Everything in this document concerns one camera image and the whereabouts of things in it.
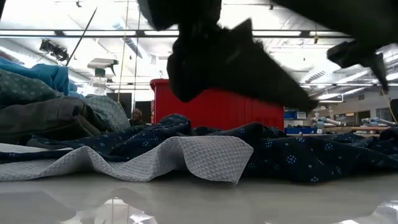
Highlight black ceiling stage light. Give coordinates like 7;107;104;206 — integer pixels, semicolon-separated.
39;39;70;62

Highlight wooden workbench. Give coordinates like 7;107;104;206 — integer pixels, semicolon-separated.
323;126;392;132

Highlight person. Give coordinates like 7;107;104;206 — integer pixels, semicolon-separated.
128;108;147;128

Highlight black ceiling rail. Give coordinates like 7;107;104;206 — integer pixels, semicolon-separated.
0;29;354;39

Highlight clear spray bottle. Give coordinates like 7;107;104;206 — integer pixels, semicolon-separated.
86;57;119;96

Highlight navy dotted garment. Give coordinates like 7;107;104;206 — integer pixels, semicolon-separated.
0;113;398;185

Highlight long black hanging cable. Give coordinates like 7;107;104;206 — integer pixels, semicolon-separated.
65;6;99;68

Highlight bright blue garment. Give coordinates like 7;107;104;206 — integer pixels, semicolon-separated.
0;57;85;100

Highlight blue storage bins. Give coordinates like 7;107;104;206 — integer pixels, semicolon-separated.
283;110;308;120

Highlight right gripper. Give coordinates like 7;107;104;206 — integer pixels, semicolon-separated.
326;39;390;93

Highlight thin yellow hanging cord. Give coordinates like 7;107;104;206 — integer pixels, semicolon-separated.
115;0;130;103

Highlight red plastic laundry bin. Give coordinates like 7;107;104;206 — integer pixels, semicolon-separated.
150;78;285;131

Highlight blue plastic crate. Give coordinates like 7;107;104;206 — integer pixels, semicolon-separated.
284;126;318;136

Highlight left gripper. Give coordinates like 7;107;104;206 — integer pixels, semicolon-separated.
166;18;320;113

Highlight teal patterned button shirt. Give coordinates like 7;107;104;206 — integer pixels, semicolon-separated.
0;68;131;133

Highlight dark grey trousers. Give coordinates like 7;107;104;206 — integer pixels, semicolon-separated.
0;95;108;146

